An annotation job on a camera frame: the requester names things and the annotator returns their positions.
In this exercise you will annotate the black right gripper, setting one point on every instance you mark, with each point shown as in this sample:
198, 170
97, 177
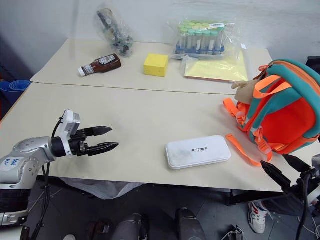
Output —
297, 183

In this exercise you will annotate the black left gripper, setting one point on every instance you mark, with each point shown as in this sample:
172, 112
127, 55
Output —
78, 146

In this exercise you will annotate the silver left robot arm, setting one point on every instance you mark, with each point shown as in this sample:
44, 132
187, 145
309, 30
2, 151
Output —
30, 150

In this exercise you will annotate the orange and teal backpack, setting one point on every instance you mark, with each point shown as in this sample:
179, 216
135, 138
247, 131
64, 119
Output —
282, 112

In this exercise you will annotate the white rectangular case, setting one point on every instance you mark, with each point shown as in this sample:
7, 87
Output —
197, 152

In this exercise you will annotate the grey trouser leg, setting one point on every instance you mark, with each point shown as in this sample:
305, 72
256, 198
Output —
280, 206

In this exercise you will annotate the translucent plastic sheet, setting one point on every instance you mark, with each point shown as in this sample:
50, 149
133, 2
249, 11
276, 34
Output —
105, 188

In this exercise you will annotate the white and red sneaker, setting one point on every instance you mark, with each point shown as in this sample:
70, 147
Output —
257, 217

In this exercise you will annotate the brown sauce bottle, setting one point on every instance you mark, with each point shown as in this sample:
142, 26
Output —
105, 65

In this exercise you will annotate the beige plush toy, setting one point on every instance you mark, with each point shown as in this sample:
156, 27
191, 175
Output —
243, 92

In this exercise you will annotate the yellow sponge block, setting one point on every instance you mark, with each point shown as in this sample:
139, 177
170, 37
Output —
155, 66

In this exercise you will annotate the dark rounded shape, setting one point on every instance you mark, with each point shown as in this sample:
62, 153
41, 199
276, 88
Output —
130, 227
190, 225

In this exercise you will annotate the clear bag of dark parts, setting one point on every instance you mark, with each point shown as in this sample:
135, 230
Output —
115, 32

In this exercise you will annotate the black chair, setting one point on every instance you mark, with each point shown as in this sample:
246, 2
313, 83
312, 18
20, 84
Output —
313, 65

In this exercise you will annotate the yellow paper in plastic sleeve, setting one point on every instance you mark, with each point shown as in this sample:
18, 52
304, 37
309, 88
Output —
215, 70

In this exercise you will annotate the clear bag of test tubes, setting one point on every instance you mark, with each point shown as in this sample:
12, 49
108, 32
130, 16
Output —
200, 40

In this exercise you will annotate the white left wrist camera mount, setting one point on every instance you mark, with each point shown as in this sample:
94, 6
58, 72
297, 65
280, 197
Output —
71, 122

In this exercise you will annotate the black table frame bar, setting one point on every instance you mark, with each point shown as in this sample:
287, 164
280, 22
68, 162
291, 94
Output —
252, 196

